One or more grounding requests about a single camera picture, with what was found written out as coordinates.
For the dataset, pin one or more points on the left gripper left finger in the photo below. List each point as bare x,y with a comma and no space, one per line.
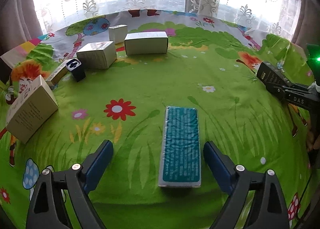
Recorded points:
47,208

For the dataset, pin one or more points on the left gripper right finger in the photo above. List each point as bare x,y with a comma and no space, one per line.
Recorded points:
268,208

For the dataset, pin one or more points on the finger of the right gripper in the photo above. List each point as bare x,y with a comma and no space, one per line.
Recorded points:
282,91

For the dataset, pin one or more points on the black rectangular box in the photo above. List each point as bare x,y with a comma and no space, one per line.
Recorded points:
273,79

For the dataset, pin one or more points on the teal green box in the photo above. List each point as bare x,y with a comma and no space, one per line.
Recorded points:
180,161

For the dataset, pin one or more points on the beige kraft box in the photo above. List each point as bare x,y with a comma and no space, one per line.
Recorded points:
30,110

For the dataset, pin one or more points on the slim gold edged box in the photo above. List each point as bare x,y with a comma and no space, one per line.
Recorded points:
54,78

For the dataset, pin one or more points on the small black cube box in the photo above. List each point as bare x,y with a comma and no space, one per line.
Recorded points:
76,68

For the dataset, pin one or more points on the white grey text box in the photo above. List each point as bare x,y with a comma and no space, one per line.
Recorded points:
151,42

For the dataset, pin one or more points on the white orange medicine box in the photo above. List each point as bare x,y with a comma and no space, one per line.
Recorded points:
97,55

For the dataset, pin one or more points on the small white box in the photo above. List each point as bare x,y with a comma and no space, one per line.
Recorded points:
118,33

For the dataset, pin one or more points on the green cartoon bedsheet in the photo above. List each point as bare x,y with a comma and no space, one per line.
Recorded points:
210,65

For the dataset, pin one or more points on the mauve drape curtain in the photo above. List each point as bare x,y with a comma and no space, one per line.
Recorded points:
19,23

